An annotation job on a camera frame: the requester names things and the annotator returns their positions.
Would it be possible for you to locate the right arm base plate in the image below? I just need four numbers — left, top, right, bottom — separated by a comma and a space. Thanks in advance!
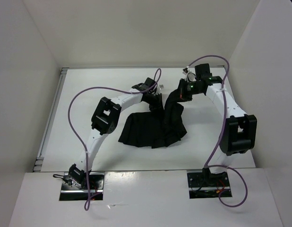
187, 169, 232, 199

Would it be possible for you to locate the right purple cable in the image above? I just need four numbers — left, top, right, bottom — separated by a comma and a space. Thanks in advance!
186, 54, 248, 209

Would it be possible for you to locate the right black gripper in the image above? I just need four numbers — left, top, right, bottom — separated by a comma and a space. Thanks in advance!
170, 78, 203, 103

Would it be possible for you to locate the purple cable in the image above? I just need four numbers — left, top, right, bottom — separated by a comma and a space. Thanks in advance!
67, 68, 162, 211
186, 54, 248, 209

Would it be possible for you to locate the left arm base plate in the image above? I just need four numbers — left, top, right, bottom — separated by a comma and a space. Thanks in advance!
53, 173, 104, 201

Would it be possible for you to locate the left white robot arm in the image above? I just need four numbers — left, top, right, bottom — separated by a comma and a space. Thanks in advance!
68, 78, 160, 189

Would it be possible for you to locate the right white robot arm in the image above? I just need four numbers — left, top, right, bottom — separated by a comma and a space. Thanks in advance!
178, 63, 257, 186

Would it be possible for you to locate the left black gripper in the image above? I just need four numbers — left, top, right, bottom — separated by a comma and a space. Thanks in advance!
143, 93, 164, 115

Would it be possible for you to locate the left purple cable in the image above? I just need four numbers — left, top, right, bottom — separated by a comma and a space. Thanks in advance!
67, 68, 162, 211

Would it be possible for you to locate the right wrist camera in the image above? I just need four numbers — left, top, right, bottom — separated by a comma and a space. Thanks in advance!
182, 67, 196, 82

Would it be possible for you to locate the black pleated skirt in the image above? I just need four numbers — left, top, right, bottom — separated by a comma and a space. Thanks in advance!
118, 89, 187, 148

